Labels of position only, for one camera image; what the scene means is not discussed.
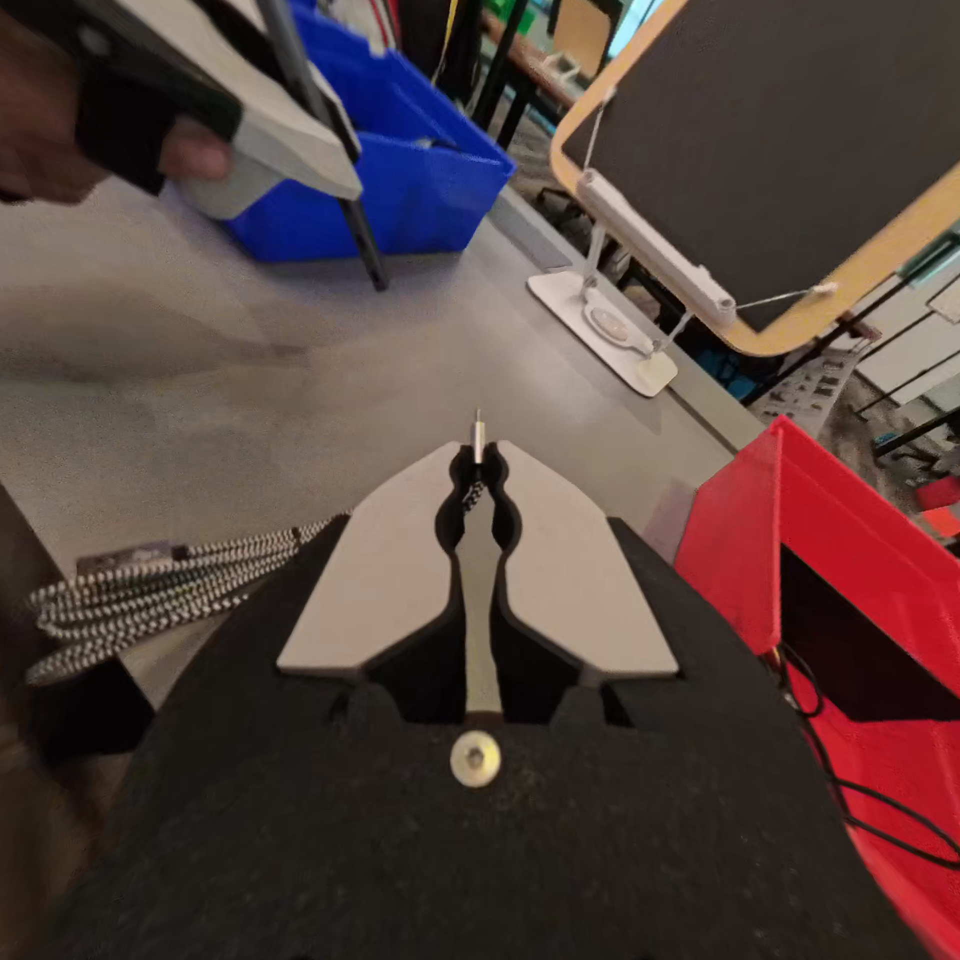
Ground dark grey usb hub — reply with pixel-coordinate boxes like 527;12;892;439
258;0;391;294

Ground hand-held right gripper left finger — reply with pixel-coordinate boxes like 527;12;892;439
276;441;468;723

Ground wood-framed black board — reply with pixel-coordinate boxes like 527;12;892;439
549;0;960;357

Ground black bin divider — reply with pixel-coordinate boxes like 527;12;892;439
780;543;960;723

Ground red plastic bin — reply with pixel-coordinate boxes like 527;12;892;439
671;414;960;960

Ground black white braided usb cable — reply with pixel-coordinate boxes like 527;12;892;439
26;408;492;687

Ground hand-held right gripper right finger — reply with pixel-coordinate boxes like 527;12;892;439
487;439;682;725

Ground black cable orange plugs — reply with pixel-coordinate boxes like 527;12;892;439
768;643;960;875

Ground blue plastic bin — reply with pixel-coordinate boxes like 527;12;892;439
225;0;517;264

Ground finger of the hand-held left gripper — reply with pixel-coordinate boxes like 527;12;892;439
127;0;366;201
298;61;364;164

